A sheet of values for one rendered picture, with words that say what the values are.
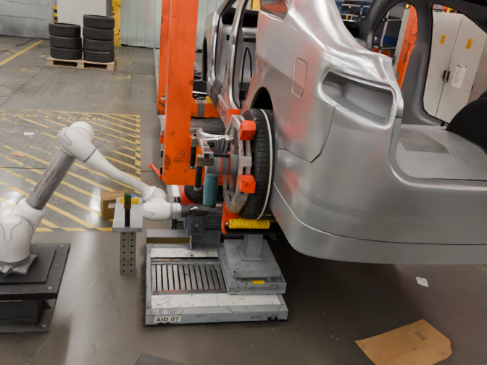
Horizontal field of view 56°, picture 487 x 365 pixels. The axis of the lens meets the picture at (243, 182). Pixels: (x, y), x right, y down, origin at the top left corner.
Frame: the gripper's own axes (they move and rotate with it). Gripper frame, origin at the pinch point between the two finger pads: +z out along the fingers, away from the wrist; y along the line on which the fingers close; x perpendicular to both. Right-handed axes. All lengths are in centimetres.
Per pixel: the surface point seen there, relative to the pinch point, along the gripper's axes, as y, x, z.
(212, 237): -77, 7, 10
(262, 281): -30, -34, 32
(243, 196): 12.8, 4.5, 12.8
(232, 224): -12.9, -3.6, 11.3
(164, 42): -136, 227, -23
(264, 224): -12.7, -3.5, 30.9
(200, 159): 20.2, 22.5, -11.4
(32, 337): -29, -61, -95
